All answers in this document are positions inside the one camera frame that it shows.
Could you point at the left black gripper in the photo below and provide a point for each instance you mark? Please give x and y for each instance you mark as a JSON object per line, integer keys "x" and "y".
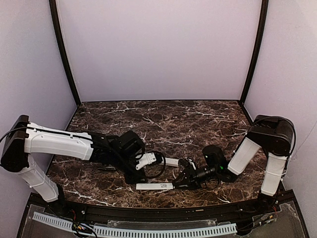
{"x": 134, "y": 177}

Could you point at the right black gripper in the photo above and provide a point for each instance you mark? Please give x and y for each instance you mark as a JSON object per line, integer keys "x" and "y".
{"x": 189, "y": 174}

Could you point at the white remote control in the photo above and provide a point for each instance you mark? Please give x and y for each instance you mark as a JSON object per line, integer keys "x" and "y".
{"x": 168, "y": 162}

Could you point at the white remote battery cover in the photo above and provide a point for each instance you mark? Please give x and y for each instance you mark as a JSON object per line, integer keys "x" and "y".
{"x": 154, "y": 186}

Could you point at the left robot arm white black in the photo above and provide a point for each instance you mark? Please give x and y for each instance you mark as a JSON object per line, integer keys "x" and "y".
{"x": 26, "y": 138}

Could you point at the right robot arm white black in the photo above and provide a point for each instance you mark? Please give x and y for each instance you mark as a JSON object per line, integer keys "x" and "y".
{"x": 273, "y": 135}

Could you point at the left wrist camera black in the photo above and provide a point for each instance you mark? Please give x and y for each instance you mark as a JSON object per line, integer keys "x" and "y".
{"x": 147, "y": 159}

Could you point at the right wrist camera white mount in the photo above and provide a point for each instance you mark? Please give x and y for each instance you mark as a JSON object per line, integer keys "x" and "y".
{"x": 187, "y": 163}

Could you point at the black front rail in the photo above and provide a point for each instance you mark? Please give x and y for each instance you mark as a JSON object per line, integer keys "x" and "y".
{"x": 226, "y": 212}

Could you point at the grey slotted cable duct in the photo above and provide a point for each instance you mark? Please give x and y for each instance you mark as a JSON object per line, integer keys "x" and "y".
{"x": 124, "y": 229}

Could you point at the right black frame post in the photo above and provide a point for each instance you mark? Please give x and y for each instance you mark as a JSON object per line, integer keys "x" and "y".
{"x": 256, "y": 51}

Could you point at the black frame post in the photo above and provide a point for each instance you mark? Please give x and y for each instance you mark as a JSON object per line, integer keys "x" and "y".
{"x": 62, "y": 51}
{"x": 256, "y": 51}

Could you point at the left black frame post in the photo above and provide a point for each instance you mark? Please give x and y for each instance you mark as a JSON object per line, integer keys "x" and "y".
{"x": 62, "y": 51}

